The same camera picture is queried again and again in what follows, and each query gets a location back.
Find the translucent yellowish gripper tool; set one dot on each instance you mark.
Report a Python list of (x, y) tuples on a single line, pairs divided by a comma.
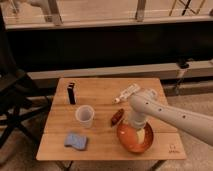
[(140, 135)]

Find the orange ceramic bowl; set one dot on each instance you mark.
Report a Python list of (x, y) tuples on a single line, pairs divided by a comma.
[(128, 137)]

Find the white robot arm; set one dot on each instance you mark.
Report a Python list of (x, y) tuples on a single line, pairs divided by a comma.
[(143, 103)]

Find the dark red brown object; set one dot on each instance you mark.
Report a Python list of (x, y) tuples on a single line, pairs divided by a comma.
[(117, 116)]

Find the clear plastic bottle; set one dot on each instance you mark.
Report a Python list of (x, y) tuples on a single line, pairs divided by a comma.
[(126, 93)]

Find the wooden folding table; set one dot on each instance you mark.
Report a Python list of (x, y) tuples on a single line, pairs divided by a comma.
[(103, 143)]

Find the blue sponge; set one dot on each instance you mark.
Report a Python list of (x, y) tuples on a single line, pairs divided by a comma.
[(76, 141)]

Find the black rectangular box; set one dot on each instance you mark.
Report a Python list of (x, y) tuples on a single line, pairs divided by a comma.
[(71, 93)]

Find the black folding chair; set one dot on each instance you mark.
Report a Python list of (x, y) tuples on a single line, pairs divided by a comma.
[(14, 86)]

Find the black clamp with cable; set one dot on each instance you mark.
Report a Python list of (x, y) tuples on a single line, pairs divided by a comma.
[(183, 67)]

